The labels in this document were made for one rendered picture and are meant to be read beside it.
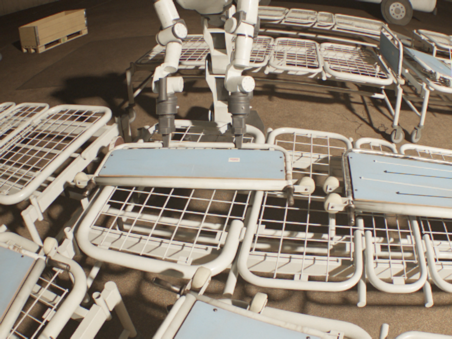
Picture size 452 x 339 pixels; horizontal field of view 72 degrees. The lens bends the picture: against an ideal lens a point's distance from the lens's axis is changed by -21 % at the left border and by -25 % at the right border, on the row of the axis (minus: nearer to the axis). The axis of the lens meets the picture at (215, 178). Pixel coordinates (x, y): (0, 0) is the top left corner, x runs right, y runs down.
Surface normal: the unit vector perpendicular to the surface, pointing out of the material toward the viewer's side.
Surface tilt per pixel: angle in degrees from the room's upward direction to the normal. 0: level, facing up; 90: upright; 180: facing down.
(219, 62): 98
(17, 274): 5
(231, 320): 7
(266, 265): 90
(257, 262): 90
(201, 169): 1
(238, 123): 69
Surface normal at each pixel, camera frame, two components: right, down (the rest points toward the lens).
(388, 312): -0.04, -0.82
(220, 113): -0.21, 0.50
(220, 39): -0.17, 0.84
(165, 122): -0.12, 0.24
